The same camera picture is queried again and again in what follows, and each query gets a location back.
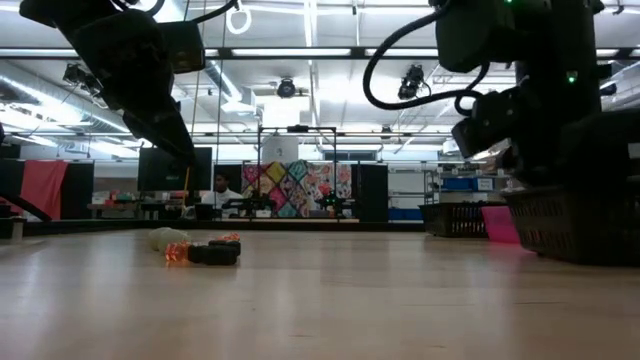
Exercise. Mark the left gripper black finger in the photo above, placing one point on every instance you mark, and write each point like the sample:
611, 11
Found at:
147, 125
175, 125

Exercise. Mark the small cream plastic skull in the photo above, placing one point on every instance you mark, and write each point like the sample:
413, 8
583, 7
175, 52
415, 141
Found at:
167, 236

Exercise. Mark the small orange translucent pumpkin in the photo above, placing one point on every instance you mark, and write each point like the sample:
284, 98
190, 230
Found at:
230, 237
176, 252

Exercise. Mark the small black plastic decoration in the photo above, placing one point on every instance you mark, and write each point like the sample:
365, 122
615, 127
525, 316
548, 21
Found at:
227, 246
215, 256

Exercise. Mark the black background robot arm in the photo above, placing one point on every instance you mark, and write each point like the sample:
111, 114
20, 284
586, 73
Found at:
250, 204
332, 202

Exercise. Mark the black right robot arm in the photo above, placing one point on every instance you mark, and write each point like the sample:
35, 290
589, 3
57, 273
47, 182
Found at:
550, 50

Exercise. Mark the black flat screen monitor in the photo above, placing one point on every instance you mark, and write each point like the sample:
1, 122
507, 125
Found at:
160, 175

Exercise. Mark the black ceiling spotlight cluster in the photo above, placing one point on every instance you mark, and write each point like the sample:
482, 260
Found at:
74, 75

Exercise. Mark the black perforated plastic basket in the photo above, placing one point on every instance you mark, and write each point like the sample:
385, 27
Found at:
450, 220
575, 225

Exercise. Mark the bench with coloured boxes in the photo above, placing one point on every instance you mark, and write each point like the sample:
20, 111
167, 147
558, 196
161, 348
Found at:
115, 196

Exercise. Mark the person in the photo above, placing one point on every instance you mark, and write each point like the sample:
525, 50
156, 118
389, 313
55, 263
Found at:
220, 197

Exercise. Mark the black upright panel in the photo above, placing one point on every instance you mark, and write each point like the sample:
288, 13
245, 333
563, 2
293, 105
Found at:
79, 190
11, 177

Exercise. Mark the black overhead beam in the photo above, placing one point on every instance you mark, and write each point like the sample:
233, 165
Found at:
625, 52

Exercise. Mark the red hanging cloth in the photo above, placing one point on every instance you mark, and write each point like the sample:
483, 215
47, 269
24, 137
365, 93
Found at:
44, 187

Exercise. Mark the colourful patchwork quilt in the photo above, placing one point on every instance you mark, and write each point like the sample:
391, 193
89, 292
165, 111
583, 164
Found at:
290, 180

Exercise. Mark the blue storage bin with label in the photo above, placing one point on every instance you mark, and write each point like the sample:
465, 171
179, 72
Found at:
457, 184

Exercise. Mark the plain blue storage bin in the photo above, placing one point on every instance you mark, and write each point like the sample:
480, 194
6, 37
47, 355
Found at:
405, 214

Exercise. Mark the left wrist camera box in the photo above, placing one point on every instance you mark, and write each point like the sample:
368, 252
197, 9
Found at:
182, 47

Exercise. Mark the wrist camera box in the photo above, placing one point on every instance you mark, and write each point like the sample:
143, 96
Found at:
487, 122
182, 47

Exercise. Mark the small black ceiling camera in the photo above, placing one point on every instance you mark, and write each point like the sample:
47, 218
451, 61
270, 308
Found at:
610, 90

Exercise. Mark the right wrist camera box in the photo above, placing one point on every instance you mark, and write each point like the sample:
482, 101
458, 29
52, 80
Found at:
487, 122

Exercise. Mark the black aluminium table frame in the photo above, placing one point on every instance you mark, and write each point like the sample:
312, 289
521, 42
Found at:
100, 227

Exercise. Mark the black overhead camera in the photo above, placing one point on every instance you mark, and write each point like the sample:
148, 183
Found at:
286, 88

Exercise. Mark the black background station frame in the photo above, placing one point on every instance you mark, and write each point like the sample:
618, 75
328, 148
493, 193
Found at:
298, 129

